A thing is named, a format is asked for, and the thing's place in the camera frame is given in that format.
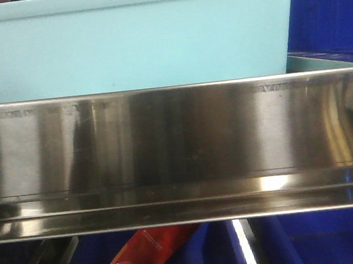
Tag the red printed package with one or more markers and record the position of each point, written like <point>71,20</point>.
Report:
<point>154,245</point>

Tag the stainless steel shelf rail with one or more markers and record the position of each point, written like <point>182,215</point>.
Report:
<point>176,155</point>

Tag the dark blue bin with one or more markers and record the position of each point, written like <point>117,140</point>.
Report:
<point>212,243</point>
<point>324,237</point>
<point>321,26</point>

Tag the dark blue bin upper right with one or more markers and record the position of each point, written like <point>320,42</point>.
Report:
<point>321,26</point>

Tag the dark blue bin lower middle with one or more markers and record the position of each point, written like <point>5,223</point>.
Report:
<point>212,243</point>

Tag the light blue plastic bin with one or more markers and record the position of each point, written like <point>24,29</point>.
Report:
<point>62,48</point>

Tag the dark blue bin lower right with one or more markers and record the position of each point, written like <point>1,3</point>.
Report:
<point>324,237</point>

